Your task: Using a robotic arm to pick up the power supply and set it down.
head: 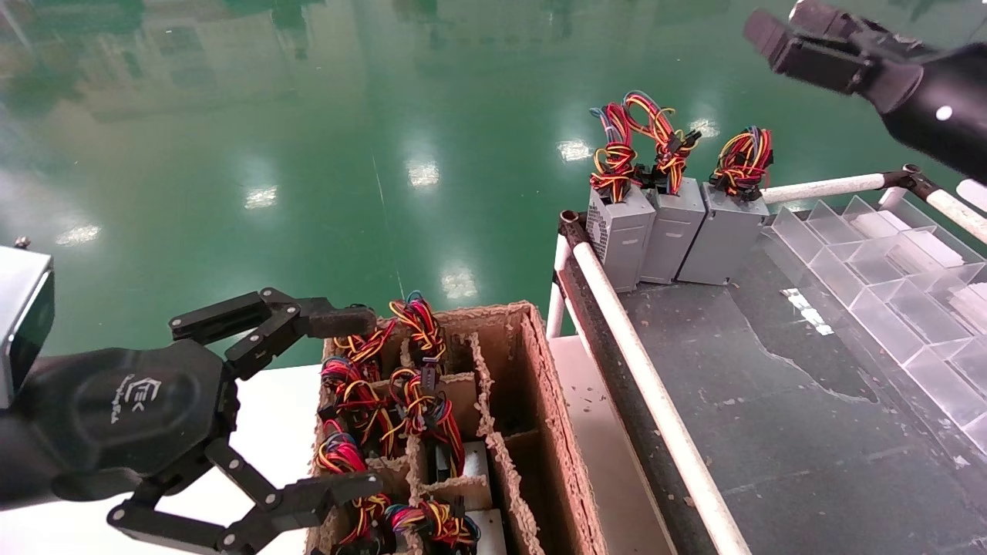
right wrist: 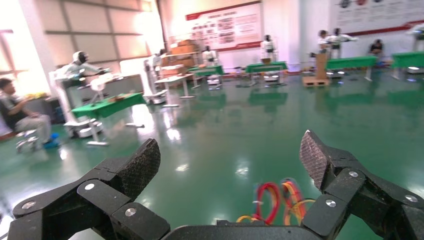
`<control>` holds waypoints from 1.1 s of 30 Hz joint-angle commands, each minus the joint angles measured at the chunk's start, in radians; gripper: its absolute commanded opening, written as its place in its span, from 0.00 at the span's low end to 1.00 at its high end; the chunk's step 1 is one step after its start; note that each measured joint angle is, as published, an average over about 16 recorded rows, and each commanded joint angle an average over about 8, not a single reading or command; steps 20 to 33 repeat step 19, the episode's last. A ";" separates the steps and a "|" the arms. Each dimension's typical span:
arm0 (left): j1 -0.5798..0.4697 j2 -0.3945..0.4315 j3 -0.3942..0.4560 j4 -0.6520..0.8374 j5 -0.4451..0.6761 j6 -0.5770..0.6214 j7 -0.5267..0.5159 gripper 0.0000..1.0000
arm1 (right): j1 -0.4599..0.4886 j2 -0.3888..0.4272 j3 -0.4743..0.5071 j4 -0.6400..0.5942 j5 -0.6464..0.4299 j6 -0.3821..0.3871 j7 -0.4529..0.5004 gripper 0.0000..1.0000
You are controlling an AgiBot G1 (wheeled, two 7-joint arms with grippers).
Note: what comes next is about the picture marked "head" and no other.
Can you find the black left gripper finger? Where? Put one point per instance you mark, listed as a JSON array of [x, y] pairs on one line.
[[339, 322]]

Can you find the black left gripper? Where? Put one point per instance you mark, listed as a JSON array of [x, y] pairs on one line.
[[131, 416]]

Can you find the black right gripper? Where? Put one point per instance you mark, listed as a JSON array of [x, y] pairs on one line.
[[941, 108]]

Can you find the black pipe corner joint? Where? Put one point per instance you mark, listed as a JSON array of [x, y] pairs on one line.
[[572, 226], [914, 179]]

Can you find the white foam piece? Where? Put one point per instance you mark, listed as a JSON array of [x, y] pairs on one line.
[[973, 304], [929, 248], [875, 225]]

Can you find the brown cardboard divider box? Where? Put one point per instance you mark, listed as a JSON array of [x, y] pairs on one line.
[[540, 385]]

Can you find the white side table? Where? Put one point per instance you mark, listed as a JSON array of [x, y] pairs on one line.
[[975, 194]]

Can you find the white label strip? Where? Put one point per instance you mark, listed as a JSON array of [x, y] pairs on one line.
[[806, 312]]

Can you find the clear acrylic divider tray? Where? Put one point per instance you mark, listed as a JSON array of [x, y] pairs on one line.
[[887, 308]]

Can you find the long white cart pipe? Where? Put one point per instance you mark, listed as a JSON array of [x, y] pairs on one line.
[[655, 393]]

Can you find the white cart post pipe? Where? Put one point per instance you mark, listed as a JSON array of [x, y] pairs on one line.
[[555, 293]]

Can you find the black cart side rail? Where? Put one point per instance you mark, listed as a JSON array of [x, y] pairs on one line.
[[590, 316]]

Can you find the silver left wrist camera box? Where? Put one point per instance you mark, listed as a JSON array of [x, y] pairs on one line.
[[23, 308]]

